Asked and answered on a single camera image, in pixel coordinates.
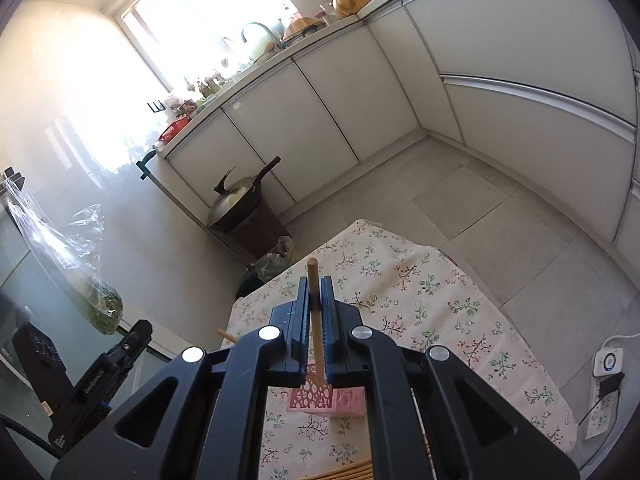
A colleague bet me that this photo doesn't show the light bamboo chopstick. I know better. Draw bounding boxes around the light bamboo chopstick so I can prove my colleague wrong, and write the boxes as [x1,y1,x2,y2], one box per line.
[307,257,326,385]

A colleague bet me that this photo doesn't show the white kitchen cabinets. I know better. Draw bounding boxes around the white kitchen cabinets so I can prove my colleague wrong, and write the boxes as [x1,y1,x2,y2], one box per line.
[162,0,639,254]

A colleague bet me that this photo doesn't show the clear plastic bag on floor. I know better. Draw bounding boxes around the clear plastic bag on floor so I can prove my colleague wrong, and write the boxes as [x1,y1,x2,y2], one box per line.
[254,236,296,283]

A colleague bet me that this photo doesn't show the floral tablecloth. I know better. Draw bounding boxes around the floral tablecloth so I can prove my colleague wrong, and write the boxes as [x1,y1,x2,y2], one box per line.
[229,220,578,479]

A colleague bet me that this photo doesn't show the pink perforated utensil basket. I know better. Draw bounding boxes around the pink perforated utensil basket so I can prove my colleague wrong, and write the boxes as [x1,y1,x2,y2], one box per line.
[288,361,367,418]

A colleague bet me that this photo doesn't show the dark brown woven bin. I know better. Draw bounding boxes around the dark brown woven bin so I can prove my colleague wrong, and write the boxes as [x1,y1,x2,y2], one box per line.
[222,200,290,263]

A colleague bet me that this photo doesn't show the black wok with lid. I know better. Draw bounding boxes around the black wok with lid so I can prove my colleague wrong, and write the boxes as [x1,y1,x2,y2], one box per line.
[206,156,281,232]

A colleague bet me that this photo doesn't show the plastic bag with greens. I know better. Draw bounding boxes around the plastic bag with greens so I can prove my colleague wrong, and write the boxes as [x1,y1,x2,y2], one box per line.
[1,179,124,335]

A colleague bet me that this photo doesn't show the red basket on counter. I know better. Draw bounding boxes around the red basket on counter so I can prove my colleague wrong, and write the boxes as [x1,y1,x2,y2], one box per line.
[158,116,191,143]

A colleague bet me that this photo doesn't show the chrome sink faucet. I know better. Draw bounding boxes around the chrome sink faucet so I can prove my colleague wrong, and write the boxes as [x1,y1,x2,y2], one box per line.
[241,22,282,49]

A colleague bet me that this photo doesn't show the white power strip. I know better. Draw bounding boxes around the white power strip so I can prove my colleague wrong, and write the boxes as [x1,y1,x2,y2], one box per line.
[585,347,624,440]

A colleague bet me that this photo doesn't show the white power cable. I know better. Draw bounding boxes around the white power cable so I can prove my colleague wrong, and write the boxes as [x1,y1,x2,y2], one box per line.
[598,327,640,356]

